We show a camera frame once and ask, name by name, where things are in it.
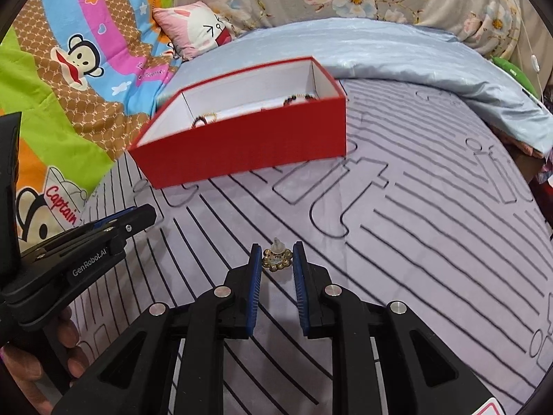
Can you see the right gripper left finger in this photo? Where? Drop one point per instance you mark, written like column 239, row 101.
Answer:
column 171, row 360

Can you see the person's left hand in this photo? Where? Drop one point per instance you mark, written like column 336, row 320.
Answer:
column 26, row 369

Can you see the red cardboard box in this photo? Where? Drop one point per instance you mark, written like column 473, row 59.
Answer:
column 259, row 117

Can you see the colourful monkey cartoon blanket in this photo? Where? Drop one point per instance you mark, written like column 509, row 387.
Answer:
column 84, row 75

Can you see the green plush toy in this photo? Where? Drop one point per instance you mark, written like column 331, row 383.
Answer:
column 516, row 73

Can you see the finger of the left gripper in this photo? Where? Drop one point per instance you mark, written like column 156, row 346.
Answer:
column 118, row 218
column 112, row 232

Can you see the light blue quilt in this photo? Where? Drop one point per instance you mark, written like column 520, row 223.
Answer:
column 358, row 48

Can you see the pink cat cushion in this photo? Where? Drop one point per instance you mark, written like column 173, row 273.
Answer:
column 193, row 29

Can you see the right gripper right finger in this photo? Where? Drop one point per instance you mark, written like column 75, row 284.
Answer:
column 385, row 359

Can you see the gold flower earring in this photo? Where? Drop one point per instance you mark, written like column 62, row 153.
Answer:
column 277, row 257

